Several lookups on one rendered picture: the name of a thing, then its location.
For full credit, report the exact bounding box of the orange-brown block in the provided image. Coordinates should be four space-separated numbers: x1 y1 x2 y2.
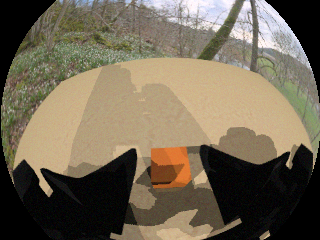
151 145 192 189

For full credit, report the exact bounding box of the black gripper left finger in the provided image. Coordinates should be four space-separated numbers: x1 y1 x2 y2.
40 148 137 236

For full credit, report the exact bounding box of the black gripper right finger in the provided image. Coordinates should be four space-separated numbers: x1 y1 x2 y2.
200 145 291 225

